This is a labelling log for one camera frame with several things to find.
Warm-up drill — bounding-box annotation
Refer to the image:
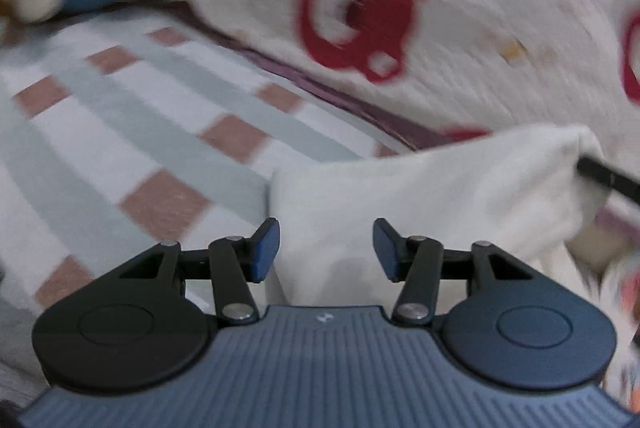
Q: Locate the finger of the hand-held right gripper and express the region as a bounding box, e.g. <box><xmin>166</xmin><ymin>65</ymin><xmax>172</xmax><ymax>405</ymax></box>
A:
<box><xmin>575</xmin><ymin>154</ymin><xmax>640</xmax><ymax>205</ymax></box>

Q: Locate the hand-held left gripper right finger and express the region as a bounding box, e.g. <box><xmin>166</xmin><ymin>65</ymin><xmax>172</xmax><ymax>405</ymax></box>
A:
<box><xmin>372</xmin><ymin>217</ymin><xmax>534</xmax><ymax>325</ymax></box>

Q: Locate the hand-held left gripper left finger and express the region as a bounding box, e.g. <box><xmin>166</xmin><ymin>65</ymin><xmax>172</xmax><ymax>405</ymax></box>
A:
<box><xmin>119</xmin><ymin>217</ymin><xmax>282</xmax><ymax>327</ymax></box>

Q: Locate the white garment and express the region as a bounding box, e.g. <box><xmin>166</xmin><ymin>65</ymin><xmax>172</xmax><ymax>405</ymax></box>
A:
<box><xmin>265</xmin><ymin>122</ymin><xmax>628</xmax><ymax>334</ymax></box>

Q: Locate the floral quilt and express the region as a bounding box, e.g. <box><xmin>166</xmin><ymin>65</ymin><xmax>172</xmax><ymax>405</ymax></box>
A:
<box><xmin>597</xmin><ymin>253</ymin><xmax>640</xmax><ymax>414</ymax></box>

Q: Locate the white bear print quilt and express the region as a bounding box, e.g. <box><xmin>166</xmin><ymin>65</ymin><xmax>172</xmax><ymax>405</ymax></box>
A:
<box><xmin>162</xmin><ymin>0</ymin><xmax>640</xmax><ymax>269</ymax></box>

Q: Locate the checked bed sheet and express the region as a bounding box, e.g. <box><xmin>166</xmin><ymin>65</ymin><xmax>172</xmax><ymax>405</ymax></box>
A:
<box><xmin>0</xmin><ymin>2</ymin><xmax>406</xmax><ymax>361</ymax></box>

